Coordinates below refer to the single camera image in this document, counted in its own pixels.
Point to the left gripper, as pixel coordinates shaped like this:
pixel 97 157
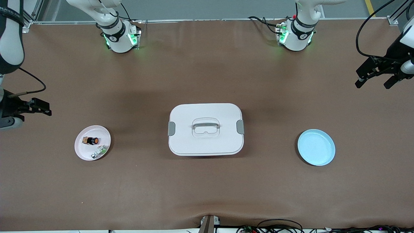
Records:
pixel 391 53

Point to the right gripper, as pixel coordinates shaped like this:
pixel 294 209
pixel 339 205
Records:
pixel 10 107

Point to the black switch orange button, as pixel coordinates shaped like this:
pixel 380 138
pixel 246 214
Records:
pixel 93 141

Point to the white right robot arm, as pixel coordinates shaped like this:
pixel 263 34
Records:
pixel 11 42

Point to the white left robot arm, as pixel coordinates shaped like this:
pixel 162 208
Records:
pixel 299 35

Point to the pink round plate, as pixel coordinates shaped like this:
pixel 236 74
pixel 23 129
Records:
pixel 97 131

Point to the light blue round plate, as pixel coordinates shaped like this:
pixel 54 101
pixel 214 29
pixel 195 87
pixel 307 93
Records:
pixel 316 147

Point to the pink storage box white lid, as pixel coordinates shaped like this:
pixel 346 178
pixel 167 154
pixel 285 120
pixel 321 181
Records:
pixel 207 142

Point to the brown table edge clamp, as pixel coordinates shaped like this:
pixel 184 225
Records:
pixel 208 225

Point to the aluminium frame post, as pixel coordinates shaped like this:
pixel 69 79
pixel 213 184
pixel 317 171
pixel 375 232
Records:
pixel 32 13
pixel 393 21

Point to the green and white switch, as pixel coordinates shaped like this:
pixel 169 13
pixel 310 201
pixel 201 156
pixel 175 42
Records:
pixel 100 151

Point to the silver rear table rail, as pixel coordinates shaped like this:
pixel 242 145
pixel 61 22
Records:
pixel 194 20

